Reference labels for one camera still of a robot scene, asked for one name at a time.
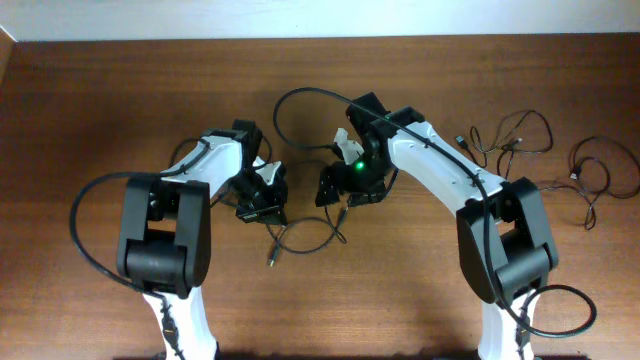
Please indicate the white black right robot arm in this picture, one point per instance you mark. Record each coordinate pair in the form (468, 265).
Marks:
(505, 245)

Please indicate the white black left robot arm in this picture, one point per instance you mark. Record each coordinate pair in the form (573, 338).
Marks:
(165, 236)

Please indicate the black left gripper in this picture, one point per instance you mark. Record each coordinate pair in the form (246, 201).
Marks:
(272, 213)

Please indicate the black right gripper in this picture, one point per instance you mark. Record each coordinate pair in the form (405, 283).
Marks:
(328, 176)

